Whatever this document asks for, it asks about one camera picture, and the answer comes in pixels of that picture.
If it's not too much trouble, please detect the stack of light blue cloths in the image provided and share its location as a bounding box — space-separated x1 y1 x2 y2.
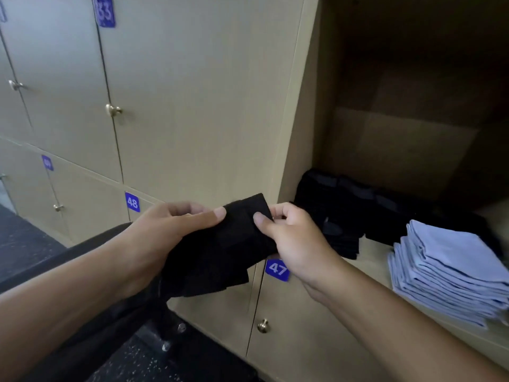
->
387 219 509 329

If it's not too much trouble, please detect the person's right hand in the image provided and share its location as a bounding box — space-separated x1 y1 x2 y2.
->
253 202 347 294

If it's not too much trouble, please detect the person's left hand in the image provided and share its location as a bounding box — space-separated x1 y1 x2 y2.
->
113 201 227 299

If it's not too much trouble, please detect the pile of black cloths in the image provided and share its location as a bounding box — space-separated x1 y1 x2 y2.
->
293 168 502 261

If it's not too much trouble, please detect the beige wooden locker cabinet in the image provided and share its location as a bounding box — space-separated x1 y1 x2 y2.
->
0 0 509 382

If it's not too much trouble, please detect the large beige locker door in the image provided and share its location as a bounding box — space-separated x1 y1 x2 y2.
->
0 0 122 183
97 0 308 209

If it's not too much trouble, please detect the black cloth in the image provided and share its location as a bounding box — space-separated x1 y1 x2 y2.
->
160 193 279 299

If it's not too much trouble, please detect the person's left forearm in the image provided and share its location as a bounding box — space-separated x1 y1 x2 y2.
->
0 231 130 382

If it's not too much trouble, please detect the black trolley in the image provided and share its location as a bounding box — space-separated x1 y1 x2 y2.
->
0 222 259 382

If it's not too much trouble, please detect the person's right forearm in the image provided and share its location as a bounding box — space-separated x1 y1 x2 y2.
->
303 258 509 382

